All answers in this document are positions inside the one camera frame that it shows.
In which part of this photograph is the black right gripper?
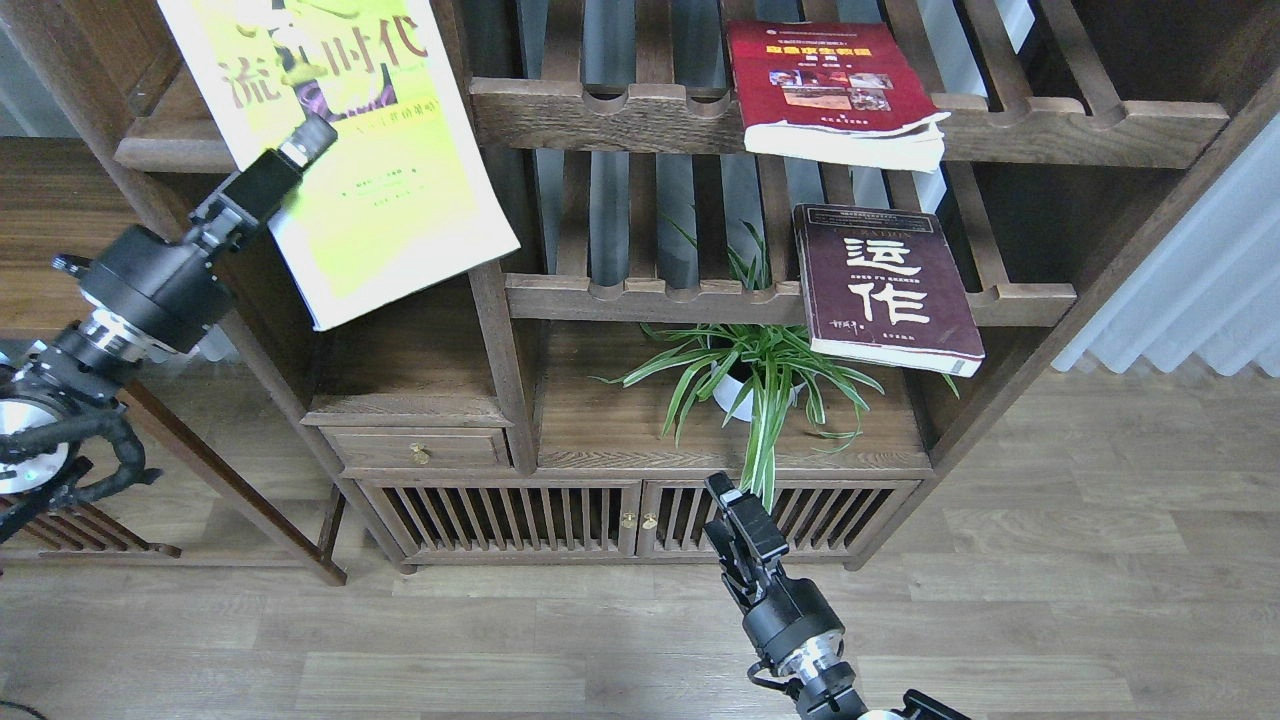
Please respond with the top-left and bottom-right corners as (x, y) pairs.
(705, 471), (854, 696)

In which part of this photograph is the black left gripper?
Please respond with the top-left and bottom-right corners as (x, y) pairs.
(52, 115), (338, 375)

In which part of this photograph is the yellow green book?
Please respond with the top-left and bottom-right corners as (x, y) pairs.
(160, 1), (520, 331)

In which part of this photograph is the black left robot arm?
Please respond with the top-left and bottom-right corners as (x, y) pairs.
(1, 114), (338, 539)

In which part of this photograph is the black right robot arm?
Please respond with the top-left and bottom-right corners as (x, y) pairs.
(704, 471), (963, 719)

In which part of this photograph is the white plant pot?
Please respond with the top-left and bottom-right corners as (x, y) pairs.
(713, 361), (804, 421)

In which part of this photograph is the green spider plant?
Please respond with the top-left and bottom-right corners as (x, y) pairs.
(600, 215), (961, 511)

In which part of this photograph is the dark maroon book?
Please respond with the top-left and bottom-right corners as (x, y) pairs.
(794, 204), (986, 378)

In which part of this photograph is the dark wooden bookshelf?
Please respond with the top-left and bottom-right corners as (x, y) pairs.
(0, 0), (1280, 573)

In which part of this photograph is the red book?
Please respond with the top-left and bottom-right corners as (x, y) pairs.
(727, 20), (948, 172)

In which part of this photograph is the white curtain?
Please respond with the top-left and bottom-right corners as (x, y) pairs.
(1051, 118), (1279, 377)

